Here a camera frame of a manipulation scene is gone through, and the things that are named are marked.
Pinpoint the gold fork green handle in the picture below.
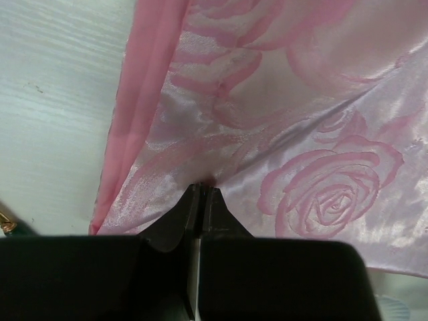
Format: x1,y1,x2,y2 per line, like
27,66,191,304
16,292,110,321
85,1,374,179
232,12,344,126
1,202,38,237

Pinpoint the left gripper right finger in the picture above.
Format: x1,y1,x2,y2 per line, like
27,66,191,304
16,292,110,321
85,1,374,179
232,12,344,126
199,188,381,320

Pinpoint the pink satin cloth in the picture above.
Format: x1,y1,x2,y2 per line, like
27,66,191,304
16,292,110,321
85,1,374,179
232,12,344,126
89,1,427,277

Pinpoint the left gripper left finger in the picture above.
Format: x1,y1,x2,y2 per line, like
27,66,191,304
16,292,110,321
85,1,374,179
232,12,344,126
1,185,201,320

